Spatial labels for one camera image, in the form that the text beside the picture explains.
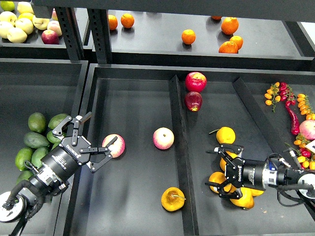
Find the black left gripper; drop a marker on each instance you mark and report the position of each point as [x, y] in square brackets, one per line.
[64, 160]

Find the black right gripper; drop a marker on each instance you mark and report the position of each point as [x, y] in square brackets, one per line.
[240, 172]

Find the dark green avocado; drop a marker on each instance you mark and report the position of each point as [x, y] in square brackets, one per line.
[55, 145]

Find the yellow pear with stem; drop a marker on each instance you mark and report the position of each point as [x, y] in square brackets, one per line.
[172, 199]

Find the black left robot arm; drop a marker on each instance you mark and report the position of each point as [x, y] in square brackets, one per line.
[28, 196]

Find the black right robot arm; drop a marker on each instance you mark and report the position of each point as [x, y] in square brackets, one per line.
[297, 185]

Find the yellow pear middle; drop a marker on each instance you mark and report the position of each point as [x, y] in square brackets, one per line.
[223, 162]

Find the yellow pear lower left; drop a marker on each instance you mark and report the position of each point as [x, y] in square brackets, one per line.
[219, 177]

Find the green avocado small centre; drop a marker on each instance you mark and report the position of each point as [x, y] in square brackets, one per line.
[51, 138]

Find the yellow pear lower right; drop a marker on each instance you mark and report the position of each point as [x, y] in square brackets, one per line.
[256, 192]

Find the yellow pear bottom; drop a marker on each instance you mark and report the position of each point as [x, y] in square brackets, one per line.
[246, 201]

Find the green avocado top right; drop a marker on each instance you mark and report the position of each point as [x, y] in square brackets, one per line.
[56, 120]

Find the green avocado centre low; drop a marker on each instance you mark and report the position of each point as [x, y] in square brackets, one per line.
[38, 155]

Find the yellow pear top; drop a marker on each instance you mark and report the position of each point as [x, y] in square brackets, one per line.
[224, 135]

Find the dark avocado middle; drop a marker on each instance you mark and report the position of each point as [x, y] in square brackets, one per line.
[35, 140]

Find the green avocado top left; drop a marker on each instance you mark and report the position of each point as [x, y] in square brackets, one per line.
[37, 122]

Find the bright green avocado left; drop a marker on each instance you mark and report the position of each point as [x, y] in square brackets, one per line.
[24, 154]

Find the green avocado bottom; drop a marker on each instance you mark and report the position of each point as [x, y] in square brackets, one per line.
[24, 175]

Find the pink apple left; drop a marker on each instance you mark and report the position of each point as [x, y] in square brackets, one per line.
[117, 148]

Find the pink apple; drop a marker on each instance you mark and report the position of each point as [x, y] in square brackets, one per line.
[163, 138]
[117, 148]

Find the red chili pepper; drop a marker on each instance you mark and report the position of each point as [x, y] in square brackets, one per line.
[294, 120]

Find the black left tray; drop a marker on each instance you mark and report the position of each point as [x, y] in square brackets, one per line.
[47, 86]

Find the pink apple centre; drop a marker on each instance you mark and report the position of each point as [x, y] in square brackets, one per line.
[163, 138]

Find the pink peach right edge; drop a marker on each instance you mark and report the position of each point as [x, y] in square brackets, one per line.
[307, 129]

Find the orange cherry tomato bunch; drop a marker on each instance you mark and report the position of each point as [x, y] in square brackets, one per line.
[272, 95]

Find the dark red apple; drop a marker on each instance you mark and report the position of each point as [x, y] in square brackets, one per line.
[193, 101]

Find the black middle divided tray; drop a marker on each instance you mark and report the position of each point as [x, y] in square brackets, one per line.
[123, 198]

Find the bright red apple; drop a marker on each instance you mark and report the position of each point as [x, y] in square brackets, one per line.
[195, 81]

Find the red apple on shelf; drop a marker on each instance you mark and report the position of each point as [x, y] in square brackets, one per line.
[50, 37]

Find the orange shelf front right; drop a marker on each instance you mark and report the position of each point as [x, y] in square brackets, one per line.
[228, 47]

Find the pale yellow apple front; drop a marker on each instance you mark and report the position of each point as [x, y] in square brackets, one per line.
[16, 35]

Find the black upper shelf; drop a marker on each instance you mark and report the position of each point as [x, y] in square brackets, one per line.
[155, 39]

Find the orange on shelf left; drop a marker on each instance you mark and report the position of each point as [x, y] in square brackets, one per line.
[113, 22]

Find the orange shelf right small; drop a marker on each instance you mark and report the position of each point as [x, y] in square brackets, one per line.
[238, 40]

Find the orange on shelf centre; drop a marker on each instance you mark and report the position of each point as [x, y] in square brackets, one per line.
[188, 36]

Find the large orange on shelf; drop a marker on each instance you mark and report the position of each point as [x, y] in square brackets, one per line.
[229, 25]

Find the green lime on shelf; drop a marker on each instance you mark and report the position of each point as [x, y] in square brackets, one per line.
[7, 5]

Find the black shelf upright post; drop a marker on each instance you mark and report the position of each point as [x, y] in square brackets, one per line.
[98, 21]

